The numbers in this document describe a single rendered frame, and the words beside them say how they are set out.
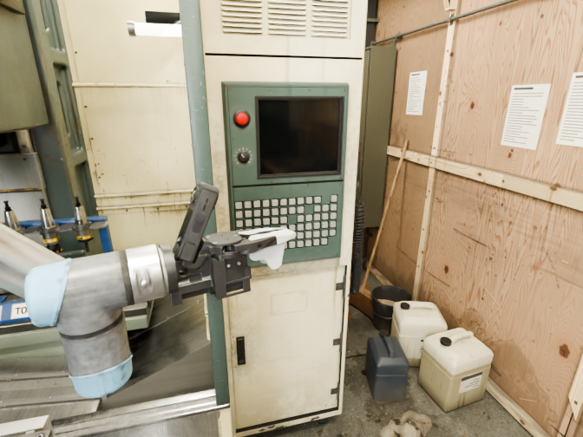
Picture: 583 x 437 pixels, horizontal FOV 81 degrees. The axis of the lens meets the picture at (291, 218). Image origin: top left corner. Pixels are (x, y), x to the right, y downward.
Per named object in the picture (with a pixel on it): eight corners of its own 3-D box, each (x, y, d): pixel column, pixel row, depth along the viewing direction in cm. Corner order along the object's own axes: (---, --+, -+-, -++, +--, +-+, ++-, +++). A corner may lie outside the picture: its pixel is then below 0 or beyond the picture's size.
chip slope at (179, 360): (217, 393, 129) (211, 335, 121) (-1, 435, 113) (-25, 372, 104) (209, 279, 211) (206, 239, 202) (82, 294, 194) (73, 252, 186)
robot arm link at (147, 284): (124, 244, 49) (127, 258, 42) (158, 238, 51) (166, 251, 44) (132, 292, 51) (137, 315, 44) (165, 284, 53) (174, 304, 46)
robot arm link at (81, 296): (43, 313, 46) (27, 256, 44) (132, 292, 51) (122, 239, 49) (35, 348, 40) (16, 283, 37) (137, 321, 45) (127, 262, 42)
